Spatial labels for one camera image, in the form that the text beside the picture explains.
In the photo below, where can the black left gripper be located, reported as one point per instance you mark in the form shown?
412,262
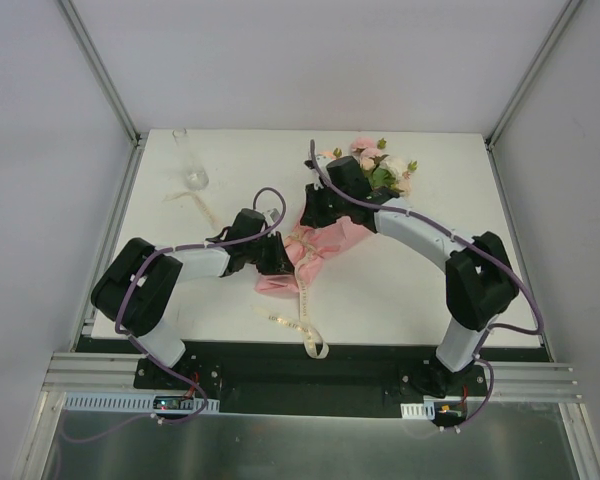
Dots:
270,253

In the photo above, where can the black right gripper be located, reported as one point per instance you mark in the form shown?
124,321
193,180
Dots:
315,209

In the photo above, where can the cream ribbon gold lettering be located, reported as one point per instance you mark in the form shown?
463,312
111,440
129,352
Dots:
316,347

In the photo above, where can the pink wrapping paper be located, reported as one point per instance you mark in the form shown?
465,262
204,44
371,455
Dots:
329,241

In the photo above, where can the pink artificial flower bouquet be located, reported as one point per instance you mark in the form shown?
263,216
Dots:
380,168

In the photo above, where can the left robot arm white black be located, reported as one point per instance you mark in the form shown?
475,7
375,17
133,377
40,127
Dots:
136,288

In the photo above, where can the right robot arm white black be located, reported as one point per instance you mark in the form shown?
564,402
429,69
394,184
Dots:
478,288

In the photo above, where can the clear glass vase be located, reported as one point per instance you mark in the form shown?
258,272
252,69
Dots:
194,174

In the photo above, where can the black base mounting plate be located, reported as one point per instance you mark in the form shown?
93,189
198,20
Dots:
353,381

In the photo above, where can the shiny metal front panel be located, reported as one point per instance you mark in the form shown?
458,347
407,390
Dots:
505,441

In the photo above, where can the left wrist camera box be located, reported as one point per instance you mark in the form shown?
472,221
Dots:
272,216

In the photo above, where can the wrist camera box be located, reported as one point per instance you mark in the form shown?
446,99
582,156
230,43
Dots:
272,216
319,164

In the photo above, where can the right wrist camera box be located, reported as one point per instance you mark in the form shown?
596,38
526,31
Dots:
319,164

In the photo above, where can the right white cable duct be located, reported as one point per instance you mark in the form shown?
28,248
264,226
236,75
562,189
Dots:
431,409

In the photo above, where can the white cable duct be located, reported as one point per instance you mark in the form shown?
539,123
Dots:
138,403
431,409

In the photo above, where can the front aluminium rail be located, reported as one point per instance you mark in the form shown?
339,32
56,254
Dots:
536,382

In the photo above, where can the left white cable duct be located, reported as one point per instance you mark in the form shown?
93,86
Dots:
138,403

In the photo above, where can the left aluminium frame post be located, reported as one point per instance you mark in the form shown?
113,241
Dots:
96,65

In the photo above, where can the aluminium frame post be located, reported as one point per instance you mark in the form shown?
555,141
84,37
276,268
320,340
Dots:
96,65
557,30

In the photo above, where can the right aluminium frame post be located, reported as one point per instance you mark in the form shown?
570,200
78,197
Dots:
557,30

